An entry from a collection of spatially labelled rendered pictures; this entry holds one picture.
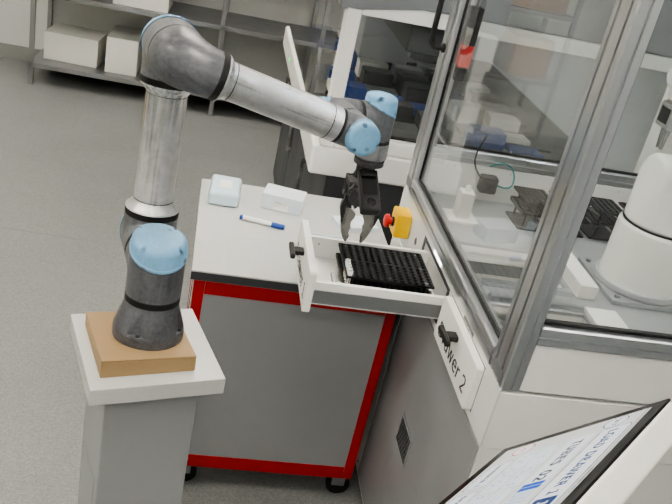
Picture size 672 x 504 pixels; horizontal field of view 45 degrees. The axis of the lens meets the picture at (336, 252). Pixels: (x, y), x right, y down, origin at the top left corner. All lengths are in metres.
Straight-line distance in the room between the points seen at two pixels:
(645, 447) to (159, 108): 1.11
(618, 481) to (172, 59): 1.04
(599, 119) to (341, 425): 1.37
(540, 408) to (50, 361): 1.90
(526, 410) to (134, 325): 0.81
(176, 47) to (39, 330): 1.84
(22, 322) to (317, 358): 1.35
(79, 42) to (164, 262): 4.29
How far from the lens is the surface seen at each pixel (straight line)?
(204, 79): 1.56
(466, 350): 1.75
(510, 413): 1.66
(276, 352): 2.29
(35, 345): 3.14
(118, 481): 1.92
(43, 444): 2.72
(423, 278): 2.02
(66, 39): 5.89
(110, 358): 1.71
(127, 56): 5.78
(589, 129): 1.42
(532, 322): 1.54
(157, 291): 1.69
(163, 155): 1.74
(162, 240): 1.69
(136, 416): 1.81
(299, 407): 2.41
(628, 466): 1.11
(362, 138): 1.67
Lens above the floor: 1.79
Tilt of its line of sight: 26 degrees down
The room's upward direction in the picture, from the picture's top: 13 degrees clockwise
